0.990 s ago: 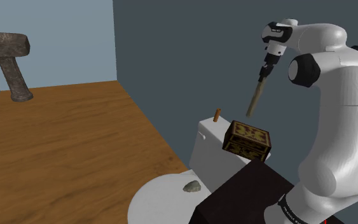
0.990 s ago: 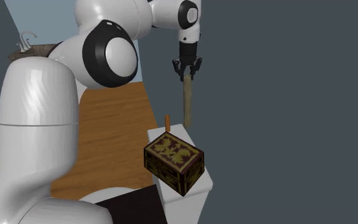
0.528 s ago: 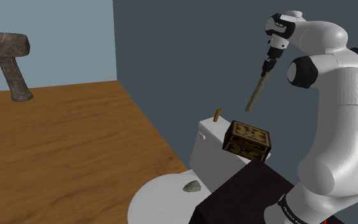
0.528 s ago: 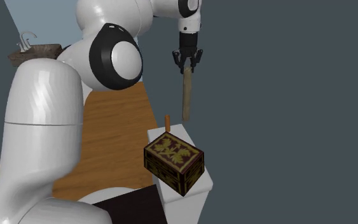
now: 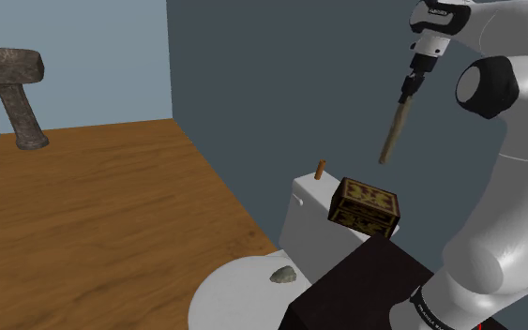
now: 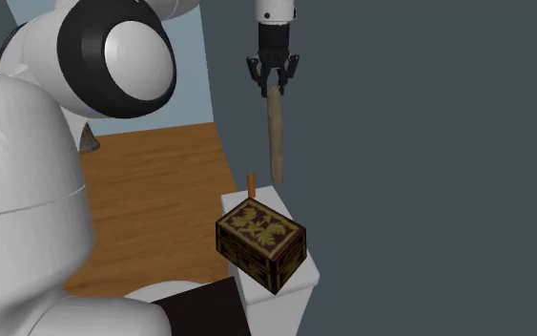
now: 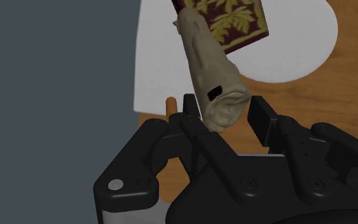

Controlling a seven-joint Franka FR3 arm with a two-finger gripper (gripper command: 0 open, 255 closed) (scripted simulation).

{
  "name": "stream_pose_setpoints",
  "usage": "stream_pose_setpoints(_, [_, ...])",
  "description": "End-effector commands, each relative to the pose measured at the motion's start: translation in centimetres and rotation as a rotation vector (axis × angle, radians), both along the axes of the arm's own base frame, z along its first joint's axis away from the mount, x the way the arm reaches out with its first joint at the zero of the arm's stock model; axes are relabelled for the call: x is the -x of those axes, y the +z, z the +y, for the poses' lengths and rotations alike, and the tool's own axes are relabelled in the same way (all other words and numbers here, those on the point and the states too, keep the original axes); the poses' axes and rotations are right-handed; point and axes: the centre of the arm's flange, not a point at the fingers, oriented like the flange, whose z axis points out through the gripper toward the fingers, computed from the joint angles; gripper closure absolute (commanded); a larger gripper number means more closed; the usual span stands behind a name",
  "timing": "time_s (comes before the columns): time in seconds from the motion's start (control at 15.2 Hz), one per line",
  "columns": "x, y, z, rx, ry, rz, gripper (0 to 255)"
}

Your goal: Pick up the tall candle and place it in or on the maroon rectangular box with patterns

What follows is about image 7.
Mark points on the dark red leaf-patterned box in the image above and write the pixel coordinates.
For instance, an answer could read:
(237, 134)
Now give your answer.
(237, 21)

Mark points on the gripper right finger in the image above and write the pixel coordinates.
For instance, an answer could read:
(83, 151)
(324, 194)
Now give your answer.
(302, 155)

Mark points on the beige stone figure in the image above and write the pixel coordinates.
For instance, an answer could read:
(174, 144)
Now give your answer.
(211, 68)

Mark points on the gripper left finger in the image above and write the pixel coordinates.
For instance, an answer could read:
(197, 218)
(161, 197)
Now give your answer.
(129, 167)

